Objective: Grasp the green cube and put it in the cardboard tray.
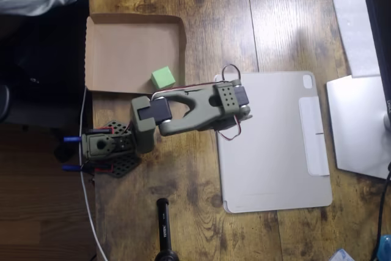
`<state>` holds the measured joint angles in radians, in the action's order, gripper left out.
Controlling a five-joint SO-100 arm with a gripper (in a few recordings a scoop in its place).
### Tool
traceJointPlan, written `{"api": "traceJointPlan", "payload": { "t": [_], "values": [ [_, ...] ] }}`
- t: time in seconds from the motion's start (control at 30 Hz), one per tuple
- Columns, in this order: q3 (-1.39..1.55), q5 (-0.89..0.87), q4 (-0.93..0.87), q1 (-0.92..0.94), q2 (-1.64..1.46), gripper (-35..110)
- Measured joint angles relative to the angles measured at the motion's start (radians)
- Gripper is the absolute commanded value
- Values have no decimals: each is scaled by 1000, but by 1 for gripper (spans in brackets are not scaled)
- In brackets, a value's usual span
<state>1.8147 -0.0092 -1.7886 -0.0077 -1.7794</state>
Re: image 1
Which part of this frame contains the green cube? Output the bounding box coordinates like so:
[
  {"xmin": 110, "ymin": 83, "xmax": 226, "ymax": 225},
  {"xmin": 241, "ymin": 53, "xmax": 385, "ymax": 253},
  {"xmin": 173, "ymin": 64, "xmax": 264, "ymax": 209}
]
[{"xmin": 150, "ymin": 65, "xmax": 176, "ymax": 89}]

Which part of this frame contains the brown cardboard tray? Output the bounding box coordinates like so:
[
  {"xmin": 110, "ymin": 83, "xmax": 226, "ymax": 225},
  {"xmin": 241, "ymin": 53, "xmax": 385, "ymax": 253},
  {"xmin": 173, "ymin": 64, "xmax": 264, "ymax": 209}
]
[{"xmin": 84, "ymin": 12, "xmax": 188, "ymax": 95}]

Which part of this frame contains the tablet in beige case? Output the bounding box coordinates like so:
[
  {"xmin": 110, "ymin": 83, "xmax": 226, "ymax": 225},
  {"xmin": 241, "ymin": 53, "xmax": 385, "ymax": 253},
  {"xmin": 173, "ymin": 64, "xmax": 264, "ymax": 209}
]
[{"xmin": 213, "ymin": 71, "xmax": 334, "ymax": 214}]

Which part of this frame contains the silver monitor stand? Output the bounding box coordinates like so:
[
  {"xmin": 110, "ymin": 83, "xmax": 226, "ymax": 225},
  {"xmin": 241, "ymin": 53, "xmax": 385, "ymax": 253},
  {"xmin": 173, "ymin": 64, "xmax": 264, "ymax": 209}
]
[{"xmin": 326, "ymin": 75, "xmax": 391, "ymax": 180}]

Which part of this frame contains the grey foam sheet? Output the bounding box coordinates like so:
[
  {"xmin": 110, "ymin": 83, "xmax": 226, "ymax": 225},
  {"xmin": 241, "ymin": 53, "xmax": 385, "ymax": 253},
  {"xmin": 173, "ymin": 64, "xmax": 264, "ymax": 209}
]
[{"xmin": 326, "ymin": 0, "xmax": 382, "ymax": 78}]

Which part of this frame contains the white and blue packet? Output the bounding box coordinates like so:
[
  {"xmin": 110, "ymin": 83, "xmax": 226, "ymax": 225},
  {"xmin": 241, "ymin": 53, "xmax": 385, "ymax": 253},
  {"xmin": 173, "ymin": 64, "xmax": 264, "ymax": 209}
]
[{"xmin": 329, "ymin": 248, "xmax": 357, "ymax": 261}]

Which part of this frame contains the black office chair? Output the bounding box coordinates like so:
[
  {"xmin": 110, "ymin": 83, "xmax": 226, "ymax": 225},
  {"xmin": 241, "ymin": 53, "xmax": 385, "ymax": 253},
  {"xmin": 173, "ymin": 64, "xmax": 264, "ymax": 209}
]
[{"xmin": 0, "ymin": 0, "xmax": 92, "ymax": 130}]

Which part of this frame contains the black monitor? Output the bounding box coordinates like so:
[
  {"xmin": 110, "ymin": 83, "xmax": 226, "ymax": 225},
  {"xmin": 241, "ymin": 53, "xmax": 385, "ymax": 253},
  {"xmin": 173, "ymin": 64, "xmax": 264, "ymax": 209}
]
[{"xmin": 359, "ymin": 0, "xmax": 391, "ymax": 103}]

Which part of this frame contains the teal round object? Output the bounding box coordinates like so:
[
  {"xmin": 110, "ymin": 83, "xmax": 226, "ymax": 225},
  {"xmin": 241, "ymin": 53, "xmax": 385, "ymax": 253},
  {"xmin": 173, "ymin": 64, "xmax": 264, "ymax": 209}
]
[{"xmin": 377, "ymin": 233, "xmax": 391, "ymax": 261}]

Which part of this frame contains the short red white servo cable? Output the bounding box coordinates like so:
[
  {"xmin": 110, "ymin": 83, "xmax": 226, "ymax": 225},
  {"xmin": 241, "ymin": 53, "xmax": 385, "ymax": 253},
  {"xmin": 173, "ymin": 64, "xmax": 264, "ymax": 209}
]
[{"xmin": 217, "ymin": 116, "xmax": 243, "ymax": 142}]

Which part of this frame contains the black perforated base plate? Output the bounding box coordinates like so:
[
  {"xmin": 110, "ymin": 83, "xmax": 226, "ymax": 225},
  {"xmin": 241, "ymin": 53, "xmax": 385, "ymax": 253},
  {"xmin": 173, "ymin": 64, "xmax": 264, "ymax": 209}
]
[{"xmin": 91, "ymin": 119, "xmax": 143, "ymax": 178}]

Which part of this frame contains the black camera stand pole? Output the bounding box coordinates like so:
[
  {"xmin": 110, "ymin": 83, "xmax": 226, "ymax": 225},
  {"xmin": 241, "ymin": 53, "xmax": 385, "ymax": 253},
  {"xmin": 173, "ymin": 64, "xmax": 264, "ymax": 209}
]
[{"xmin": 154, "ymin": 198, "xmax": 181, "ymax": 261}]

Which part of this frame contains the black cable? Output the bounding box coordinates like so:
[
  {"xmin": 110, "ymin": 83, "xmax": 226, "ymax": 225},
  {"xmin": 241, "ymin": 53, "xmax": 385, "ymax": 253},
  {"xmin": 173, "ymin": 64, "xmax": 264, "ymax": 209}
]
[{"xmin": 369, "ymin": 163, "xmax": 391, "ymax": 261}]

